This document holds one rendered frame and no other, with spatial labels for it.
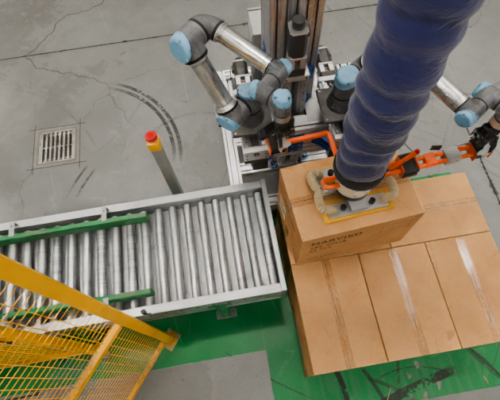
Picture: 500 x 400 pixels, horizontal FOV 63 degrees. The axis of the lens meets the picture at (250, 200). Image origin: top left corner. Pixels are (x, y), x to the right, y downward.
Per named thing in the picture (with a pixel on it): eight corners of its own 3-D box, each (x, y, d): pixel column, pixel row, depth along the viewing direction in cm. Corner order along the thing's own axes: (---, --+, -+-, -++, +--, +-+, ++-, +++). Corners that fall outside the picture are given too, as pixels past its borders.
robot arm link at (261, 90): (261, 81, 178) (282, 92, 175) (246, 98, 175) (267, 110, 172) (261, 68, 171) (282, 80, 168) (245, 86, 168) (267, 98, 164)
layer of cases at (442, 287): (307, 376, 251) (313, 375, 214) (276, 225, 291) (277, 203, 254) (497, 342, 254) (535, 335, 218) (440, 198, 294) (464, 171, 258)
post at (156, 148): (182, 214, 313) (146, 145, 222) (181, 206, 316) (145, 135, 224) (190, 213, 313) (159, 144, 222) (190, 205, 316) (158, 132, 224)
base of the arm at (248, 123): (234, 107, 225) (233, 95, 216) (262, 102, 225) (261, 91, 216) (238, 130, 219) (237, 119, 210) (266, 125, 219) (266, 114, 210)
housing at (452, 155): (444, 166, 190) (448, 161, 186) (438, 153, 193) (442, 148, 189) (459, 163, 191) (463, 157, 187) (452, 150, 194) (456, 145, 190)
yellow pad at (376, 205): (325, 225, 191) (326, 221, 186) (318, 205, 195) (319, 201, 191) (394, 208, 193) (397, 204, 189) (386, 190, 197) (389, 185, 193)
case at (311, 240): (296, 266, 224) (301, 242, 188) (277, 201, 241) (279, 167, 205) (400, 240, 228) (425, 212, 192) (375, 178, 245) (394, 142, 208)
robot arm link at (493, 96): (471, 91, 162) (495, 107, 159) (487, 75, 165) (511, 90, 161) (462, 103, 169) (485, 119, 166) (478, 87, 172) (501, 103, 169)
